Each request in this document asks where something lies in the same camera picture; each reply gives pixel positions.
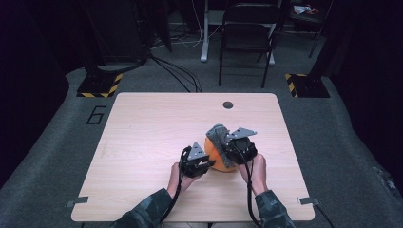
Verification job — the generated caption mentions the white desk leg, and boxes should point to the white desk leg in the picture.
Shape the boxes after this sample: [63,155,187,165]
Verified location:
[200,0,211,63]

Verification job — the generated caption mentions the hand-held gripper cable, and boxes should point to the hand-held gripper cable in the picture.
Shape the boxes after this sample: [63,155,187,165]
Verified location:
[158,145,193,224]
[232,145,262,228]

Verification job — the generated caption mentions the grey metal table bracket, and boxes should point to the grey metal table bracket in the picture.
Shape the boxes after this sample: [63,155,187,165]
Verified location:
[65,196,89,209]
[298,197,320,206]

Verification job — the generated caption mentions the person's right hand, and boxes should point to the person's right hand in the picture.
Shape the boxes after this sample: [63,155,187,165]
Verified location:
[238,153,268,197]

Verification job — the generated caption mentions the black floor cables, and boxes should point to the black floor cables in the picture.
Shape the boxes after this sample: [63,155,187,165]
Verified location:
[148,53,202,93]

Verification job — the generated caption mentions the grey cloth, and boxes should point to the grey cloth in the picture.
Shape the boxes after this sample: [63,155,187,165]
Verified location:
[205,123,238,169]

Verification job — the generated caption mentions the black stand base striped edge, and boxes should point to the black stand base striped edge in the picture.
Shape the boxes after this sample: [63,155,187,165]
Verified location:
[284,73,331,99]
[76,73,124,99]

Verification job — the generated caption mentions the thin black cable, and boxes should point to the thin black cable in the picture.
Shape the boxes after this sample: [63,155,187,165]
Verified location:
[313,203,336,228]

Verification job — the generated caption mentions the right hand-held gripper cable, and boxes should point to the right hand-held gripper cable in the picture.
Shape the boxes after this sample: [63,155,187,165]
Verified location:
[232,145,262,228]

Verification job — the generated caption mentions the orange plush toy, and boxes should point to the orange plush toy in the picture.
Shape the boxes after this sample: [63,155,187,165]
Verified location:
[203,136,239,174]

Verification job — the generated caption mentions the left hand-held gripper cable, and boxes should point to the left hand-held gripper cable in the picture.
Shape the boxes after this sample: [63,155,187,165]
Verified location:
[158,145,193,224]

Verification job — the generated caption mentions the person's left hand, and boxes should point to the person's left hand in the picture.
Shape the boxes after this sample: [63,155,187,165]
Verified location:
[166,161,198,199]

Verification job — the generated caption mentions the white floor cable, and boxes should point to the white floor cable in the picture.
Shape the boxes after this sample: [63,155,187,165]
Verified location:
[151,0,222,50]

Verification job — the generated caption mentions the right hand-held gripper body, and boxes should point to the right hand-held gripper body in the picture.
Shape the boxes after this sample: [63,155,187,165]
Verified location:
[223,126,259,166]

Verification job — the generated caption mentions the orange and white items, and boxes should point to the orange and white items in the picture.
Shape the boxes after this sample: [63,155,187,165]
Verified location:
[293,4,320,16]

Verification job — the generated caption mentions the black cabinet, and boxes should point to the black cabinet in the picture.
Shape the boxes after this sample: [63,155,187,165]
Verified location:
[84,0,150,65]

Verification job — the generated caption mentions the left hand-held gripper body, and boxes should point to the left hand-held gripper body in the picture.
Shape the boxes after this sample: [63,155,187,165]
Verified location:
[179,142,211,179]

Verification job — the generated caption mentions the black folding chair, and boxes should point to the black folding chair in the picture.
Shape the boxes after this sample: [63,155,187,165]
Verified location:
[218,2,283,89]

